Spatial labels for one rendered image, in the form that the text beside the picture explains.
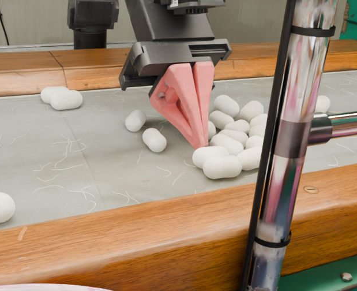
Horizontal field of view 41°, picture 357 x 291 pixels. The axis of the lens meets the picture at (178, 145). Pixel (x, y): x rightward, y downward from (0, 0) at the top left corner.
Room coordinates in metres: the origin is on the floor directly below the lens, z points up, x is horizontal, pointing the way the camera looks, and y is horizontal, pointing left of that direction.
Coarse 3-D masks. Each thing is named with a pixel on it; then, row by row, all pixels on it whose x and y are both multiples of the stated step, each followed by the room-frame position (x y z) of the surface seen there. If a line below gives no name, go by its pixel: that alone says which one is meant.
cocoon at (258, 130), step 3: (255, 126) 0.46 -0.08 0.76; (258, 126) 0.46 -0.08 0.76; (261, 126) 0.46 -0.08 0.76; (252, 129) 0.46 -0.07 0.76; (255, 129) 0.46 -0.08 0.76; (258, 129) 0.46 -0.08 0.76; (261, 129) 0.45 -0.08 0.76; (264, 129) 0.45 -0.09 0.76; (249, 132) 0.46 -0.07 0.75; (252, 132) 0.46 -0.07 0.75; (255, 132) 0.45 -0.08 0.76; (258, 132) 0.45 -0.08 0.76; (261, 132) 0.45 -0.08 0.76; (264, 132) 0.45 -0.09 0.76; (249, 135) 0.46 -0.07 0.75; (252, 135) 0.46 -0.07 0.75; (255, 135) 0.45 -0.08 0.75; (258, 135) 0.45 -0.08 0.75; (261, 135) 0.45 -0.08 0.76
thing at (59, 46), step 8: (136, 40) 1.18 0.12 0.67; (0, 48) 1.01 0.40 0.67; (8, 48) 1.00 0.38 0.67; (16, 48) 1.01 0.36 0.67; (24, 48) 1.01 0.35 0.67; (32, 48) 1.02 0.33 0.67; (40, 48) 1.02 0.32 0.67; (48, 48) 1.03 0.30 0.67; (56, 48) 1.04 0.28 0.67; (64, 48) 1.04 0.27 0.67; (72, 48) 1.05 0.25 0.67
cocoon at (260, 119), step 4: (260, 116) 0.49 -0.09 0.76; (264, 116) 0.49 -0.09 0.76; (252, 120) 0.49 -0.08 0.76; (256, 120) 0.48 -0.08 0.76; (260, 120) 0.48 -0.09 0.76; (264, 120) 0.49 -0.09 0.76; (252, 124) 0.48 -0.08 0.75; (256, 124) 0.48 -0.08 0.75; (260, 124) 0.48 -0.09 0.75; (264, 124) 0.48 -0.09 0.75
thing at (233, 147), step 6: (216, 138) 0.42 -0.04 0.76; (222, 138) 0.42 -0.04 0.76; (228, 138) 0.42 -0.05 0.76; (210, 144) 0.43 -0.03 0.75; (216, 144) 0.42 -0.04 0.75; (222, 144) 0.42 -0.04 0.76; (228, 144) 0.41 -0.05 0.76; (234, 144) 0.41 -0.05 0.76; (240, 144) 0.42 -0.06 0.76; (228, 150) 0.41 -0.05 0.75; (234, 150) 0.41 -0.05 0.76; (240, 150) 0.41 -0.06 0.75
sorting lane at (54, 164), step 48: (96, 96) 0.56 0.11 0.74; (144, 96) 0.58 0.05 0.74; (240, 96) 0.61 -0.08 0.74; (336, 96) 0.64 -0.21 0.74; (0, 144) 0.41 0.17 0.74; (48, 144) 0.42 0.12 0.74; (96, 144) 0.43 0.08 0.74; (144, 144) 0.44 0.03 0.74; (336, 144) 0.48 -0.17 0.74; (48, 192) 0.33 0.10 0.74; (96, 192) 0.34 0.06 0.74; (144, 192) 0.34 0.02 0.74; (192, 192) 0.35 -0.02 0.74
